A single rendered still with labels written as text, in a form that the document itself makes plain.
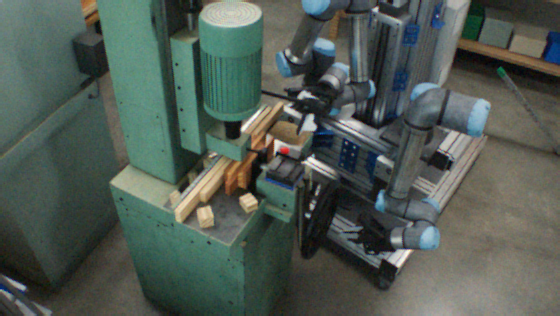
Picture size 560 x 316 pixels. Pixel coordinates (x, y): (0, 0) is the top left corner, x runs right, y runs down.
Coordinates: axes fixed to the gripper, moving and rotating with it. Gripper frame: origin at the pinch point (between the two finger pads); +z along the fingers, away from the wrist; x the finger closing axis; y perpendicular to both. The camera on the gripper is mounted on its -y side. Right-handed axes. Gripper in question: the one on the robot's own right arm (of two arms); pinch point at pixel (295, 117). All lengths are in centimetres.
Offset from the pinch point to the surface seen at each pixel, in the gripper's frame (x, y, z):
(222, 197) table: 18.5, -12.7, 26.7
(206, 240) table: 21.4, -9.2, 42.2
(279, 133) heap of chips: 16.4, -10.2, -8.8
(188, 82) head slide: -17.0, -26.3, 19.4
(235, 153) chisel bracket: 8.6, -13.7, 15.7
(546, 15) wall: 65, 94, -322
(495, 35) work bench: 75, 56, -274
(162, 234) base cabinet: 43, -36, 34
